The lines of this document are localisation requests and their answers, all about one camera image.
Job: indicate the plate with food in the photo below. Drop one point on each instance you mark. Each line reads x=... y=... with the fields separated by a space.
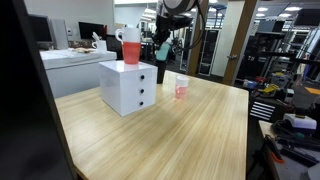
x=85 y=50

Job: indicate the wooden door post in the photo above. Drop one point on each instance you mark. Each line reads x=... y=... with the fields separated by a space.
x=238 y=43
x=196 y=56

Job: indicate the black computer monitor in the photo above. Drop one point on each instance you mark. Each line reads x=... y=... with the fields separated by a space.
x=90 y=30
x=40 y=28

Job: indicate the black white striped panel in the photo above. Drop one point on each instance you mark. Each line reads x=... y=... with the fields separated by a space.
x=262 y=111

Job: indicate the white three-drawer box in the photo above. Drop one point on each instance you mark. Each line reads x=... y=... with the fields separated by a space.
x=128 y=88

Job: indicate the tall white cup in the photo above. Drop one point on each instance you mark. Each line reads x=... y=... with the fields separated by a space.
x=131 y=35

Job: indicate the white box-shaped device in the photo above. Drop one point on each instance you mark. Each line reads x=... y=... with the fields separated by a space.
x=300 y=121

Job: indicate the translucent blue plastic cup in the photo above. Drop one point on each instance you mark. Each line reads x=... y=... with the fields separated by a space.
x=163 y=53

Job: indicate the black plastic cup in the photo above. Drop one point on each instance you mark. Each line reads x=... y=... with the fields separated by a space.
x=161 y=72

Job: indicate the white desktop computer tower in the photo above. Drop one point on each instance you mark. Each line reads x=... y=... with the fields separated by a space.
x=60 y=33

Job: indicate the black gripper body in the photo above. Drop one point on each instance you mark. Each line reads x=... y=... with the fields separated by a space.
x=171 y=25

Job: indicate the black equipment rack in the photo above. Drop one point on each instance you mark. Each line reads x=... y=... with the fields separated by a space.
x=266 y=56

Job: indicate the white mug holding utensils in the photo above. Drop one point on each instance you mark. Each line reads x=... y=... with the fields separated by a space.
x=101 y=46

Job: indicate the white cardboard storage box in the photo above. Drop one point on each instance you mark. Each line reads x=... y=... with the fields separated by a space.
x=73 y=73

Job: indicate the yellow hand tool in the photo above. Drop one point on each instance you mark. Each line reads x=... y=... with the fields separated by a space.
x=270 y=88

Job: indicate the orange plastic cup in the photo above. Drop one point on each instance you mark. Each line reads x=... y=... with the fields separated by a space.
x=131 y=53

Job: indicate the black monitor back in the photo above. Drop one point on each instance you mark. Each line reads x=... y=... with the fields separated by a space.
x=23 y=100

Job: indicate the pink plastic cup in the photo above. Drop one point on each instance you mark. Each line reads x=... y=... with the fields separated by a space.
x=181 y=92

